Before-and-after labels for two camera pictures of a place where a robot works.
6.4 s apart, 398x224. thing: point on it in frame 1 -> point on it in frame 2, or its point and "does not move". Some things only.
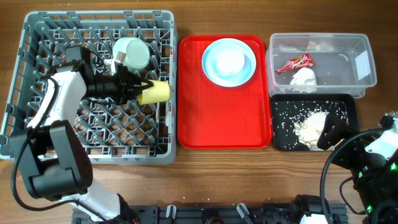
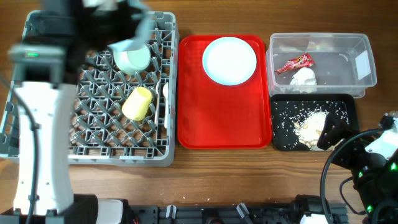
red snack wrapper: x=304 y=60 does not move
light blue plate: x=229 y=62 does not move
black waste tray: x=297 y=120 does not move
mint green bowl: x=137 y=52 does not move
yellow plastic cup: x=158 y=93 -> x=136 y=104
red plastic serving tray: x=211 y=117 does not move
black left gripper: x=130 y=88 -> x=125 y=12
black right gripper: x=341 y=130 does not move
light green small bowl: x=226 y=61 -> x=142 y=14
